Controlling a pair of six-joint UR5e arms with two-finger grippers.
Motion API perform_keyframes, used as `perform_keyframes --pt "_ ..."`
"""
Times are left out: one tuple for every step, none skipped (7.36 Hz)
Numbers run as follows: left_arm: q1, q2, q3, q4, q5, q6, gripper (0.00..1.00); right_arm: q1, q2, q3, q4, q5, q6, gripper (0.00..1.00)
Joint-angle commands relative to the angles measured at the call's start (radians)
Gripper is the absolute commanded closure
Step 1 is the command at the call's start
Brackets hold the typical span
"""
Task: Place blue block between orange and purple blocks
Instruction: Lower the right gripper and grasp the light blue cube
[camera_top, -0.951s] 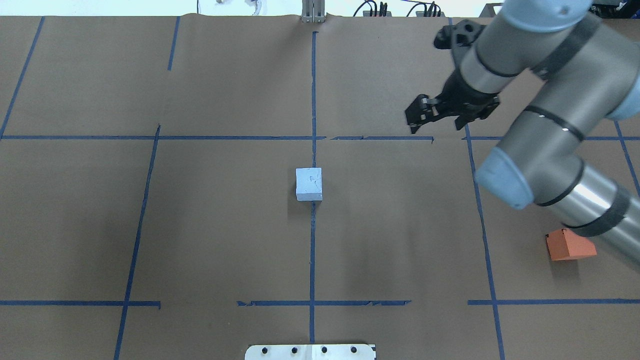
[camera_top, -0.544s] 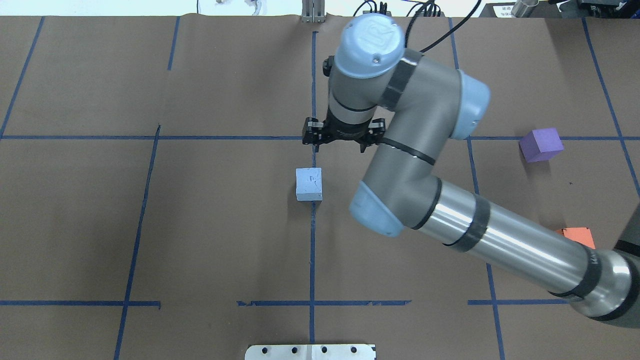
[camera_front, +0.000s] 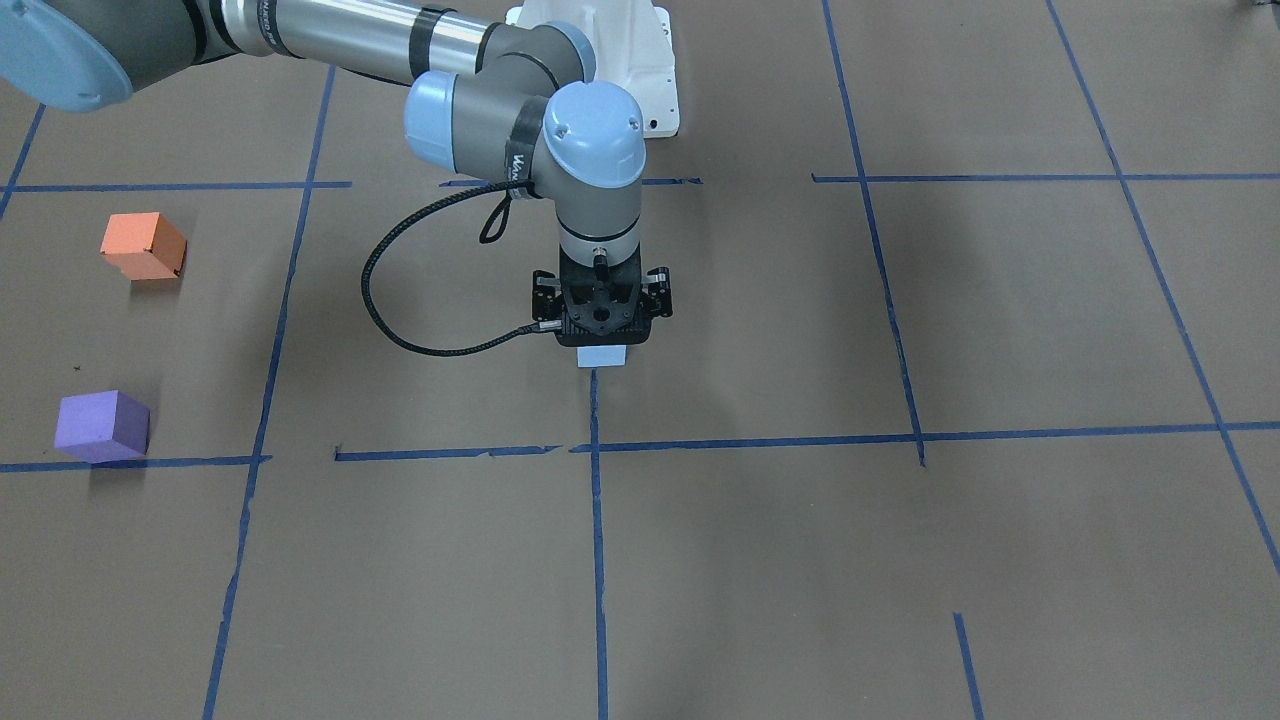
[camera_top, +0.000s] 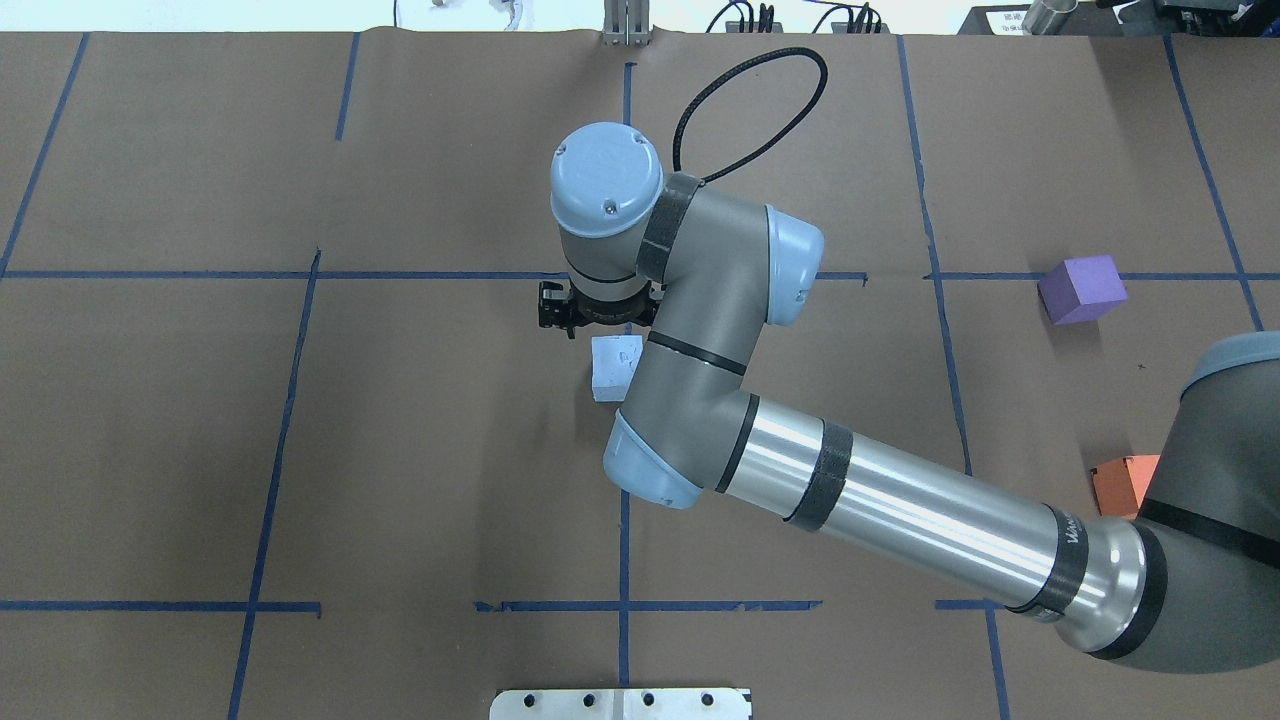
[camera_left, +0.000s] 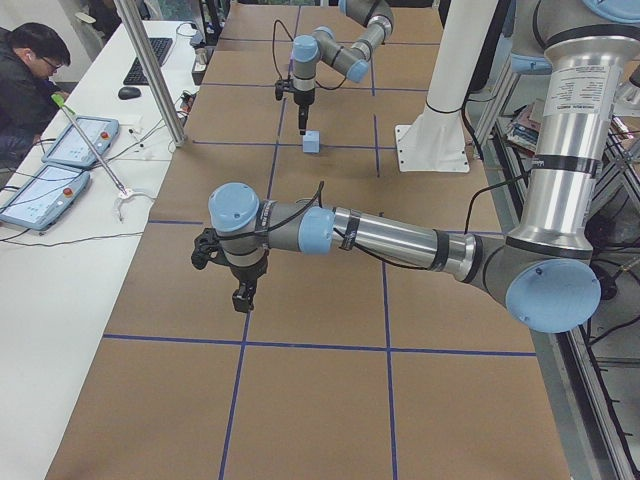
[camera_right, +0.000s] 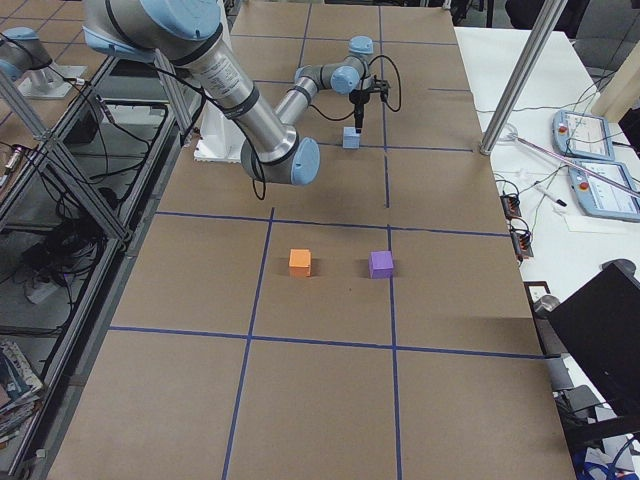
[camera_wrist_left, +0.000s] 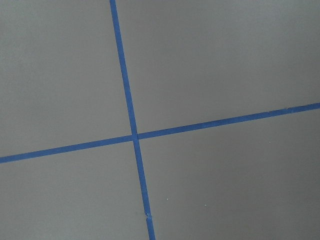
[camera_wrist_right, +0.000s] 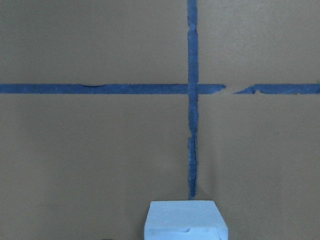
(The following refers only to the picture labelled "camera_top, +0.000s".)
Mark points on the orange foam block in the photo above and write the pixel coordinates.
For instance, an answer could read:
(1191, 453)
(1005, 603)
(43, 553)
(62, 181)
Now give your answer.
(1120, 485)

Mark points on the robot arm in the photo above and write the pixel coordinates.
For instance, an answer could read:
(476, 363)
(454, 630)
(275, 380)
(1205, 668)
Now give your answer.
(1187, 586)

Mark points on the purple foam block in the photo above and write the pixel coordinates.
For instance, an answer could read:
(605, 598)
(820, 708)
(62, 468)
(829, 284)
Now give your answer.
(1082, 290)

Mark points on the silver metal cup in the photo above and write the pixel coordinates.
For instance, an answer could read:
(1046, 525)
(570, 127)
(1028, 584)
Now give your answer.
(1047, 17)

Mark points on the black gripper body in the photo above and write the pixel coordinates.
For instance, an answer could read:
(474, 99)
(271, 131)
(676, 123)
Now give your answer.
(556, 310)

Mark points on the aluminium frame post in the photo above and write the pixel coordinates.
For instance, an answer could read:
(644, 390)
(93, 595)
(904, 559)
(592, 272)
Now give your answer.
(626, 23)

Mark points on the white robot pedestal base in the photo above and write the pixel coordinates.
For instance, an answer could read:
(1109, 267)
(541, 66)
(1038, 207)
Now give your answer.
(624, 703)

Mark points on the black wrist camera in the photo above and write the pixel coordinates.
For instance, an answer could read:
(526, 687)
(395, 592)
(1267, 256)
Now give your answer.
(557, 308)

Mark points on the light blue foam block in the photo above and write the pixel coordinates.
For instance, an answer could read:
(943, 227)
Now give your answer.
(614, 360)

